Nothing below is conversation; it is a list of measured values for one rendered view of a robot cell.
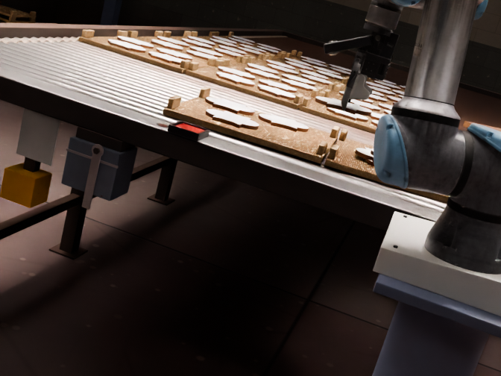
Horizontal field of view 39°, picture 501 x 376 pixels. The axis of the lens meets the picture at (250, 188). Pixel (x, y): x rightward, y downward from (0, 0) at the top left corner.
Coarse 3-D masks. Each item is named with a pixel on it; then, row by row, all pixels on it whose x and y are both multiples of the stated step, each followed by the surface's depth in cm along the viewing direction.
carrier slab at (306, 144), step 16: (208, 96) 206; (176, 112) 174; (192, 112) 179; (256, 112) 203; (224, 128) 172; (240, 128) 175; (272, 128) 186; (272, 144) 170; (288, 144) 173; (304, 144) 178; (320, 160) 169
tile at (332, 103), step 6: (318, 96) 176; (318, 102) 173; (324, 102) 171; (330, 102) 171; (336, 102) 174; (336, 108) 170; (348, 108) 169; (354, 108) 171; (360, 108) 173; (366, 108) 176; (354, 114) 168; (360, 114) 170; (366, 114) 171
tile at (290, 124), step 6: (264, 114) 197; (264, 120) 192; (270, 120) 191; (276, 120) 193; (282, 120) 195; (288, 120) 197; (294, 120) 200; (282, 126) 190; (288, 126) 190; (294, 126) 192; (300, 126) 194; (306, 126) 196
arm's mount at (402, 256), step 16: (400, 224) 139; (416, 224) 141; (432, 224) 144; (384, 240) 127; (400, 240) 129; (416, 240) 131; (384, 256) 123; (400, 256) 122; (416, 256) 122; (432, 256) 124; (384, 272) 123; (400, 272) 122; (416, 272) 122; (432, 272) 121; (448, 272) 120; (464, 272) 119; (432, 288) 121; (448, 288) 121; (464, 288) 120; (480, 288) 119; (496, 288) 118; (480, 304) 120; (496, 304) 119
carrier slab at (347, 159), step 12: (336, 144) 188; (348, 144) 193; (360, 144) 197; (336, 156) 174; (348, 156) 178; (336, 168) 168; (348, 168) 167; (360, 168) 168; (372, 168) 172; (372, 180) 167; (420, 192) 165
